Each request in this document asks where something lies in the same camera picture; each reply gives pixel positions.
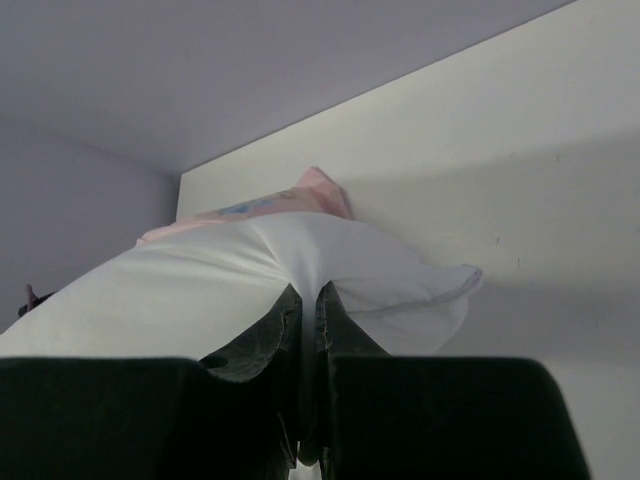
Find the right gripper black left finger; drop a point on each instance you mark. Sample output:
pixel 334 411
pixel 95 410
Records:
pixel 228 415

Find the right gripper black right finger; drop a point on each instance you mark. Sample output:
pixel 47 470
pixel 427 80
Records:
pixel 397 417

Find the white pillow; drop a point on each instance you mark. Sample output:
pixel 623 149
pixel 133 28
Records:
pixel 192 292

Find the blue and pink printed pillowcase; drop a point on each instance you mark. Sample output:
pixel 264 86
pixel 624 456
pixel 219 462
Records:
pixel 314 192

